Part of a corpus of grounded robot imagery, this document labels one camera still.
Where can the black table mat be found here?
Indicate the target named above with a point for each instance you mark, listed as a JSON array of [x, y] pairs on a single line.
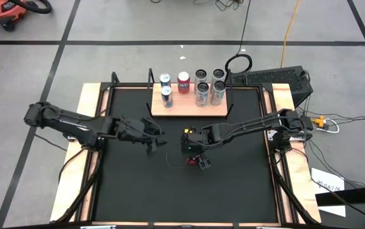
[[233, 191]]

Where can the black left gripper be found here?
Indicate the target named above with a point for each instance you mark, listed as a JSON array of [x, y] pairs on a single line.
[[136, 130]]

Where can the yellow power plug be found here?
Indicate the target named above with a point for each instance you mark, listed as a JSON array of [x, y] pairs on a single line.
[[318, 121]]

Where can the white paper sheet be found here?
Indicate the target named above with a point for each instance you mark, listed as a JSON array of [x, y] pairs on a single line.
[[327, 178]]

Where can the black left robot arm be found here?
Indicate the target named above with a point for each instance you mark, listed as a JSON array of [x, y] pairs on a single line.
[[74, 124]]

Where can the Celsius Peach Vibe can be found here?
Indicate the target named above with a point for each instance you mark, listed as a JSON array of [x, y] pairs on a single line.
[[202, 95], [200, 74]]

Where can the silver metal bracket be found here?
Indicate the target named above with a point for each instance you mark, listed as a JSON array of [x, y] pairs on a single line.
[[265, 227], [98, 227]]

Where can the black perforated computer case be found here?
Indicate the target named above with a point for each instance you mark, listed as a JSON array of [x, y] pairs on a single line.
[[274, 76]]

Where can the small yellow tag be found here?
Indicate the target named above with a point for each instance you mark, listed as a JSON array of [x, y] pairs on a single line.
[[187, 130]]

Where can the black bar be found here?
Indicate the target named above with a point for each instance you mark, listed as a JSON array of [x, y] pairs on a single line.
[[354, 195]]

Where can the black power brick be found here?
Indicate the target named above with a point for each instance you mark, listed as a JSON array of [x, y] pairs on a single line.
[[308, 124]]

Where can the wooden shelf with black frame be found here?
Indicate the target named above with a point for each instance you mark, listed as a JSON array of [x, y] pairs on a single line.
[[185, 109]]

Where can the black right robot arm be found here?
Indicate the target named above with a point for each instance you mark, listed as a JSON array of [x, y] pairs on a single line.
[[249, 125]]

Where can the blue silver Red Bull can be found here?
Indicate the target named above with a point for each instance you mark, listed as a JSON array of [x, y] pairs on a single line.
[[165, 78], [166, 95]]

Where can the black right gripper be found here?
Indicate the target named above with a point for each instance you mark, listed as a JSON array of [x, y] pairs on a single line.
[[196, 141]]

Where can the black metal table frame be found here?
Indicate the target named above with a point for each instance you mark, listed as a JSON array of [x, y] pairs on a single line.
[[249, 86]]

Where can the red soda can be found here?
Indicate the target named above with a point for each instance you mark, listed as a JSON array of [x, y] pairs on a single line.
[[191, 160], [183, 82]]

